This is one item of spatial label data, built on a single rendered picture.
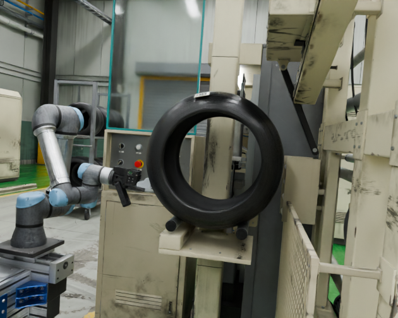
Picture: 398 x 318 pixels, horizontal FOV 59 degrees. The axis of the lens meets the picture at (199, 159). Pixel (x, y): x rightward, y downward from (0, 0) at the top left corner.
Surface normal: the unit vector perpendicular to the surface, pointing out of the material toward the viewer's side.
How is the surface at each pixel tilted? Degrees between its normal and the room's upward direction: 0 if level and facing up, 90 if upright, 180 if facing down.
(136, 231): 90
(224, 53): 90
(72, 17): 90
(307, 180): 90
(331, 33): 162
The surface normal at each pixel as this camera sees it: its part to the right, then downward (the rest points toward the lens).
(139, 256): -0.15, 0.07
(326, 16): -0.12, 0.96
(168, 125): -0.31, -0.07
